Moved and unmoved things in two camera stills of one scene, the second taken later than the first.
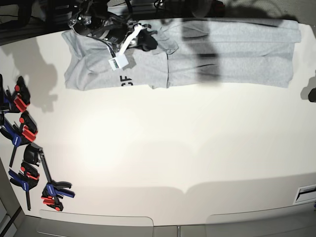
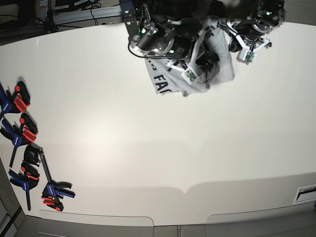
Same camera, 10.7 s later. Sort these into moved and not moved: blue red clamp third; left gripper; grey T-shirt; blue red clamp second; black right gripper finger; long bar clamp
Moved: grey T-shirt; black right gripper finger; left gripper
Not moved: blue red clamp third; long bar clamp; blue red clamp second
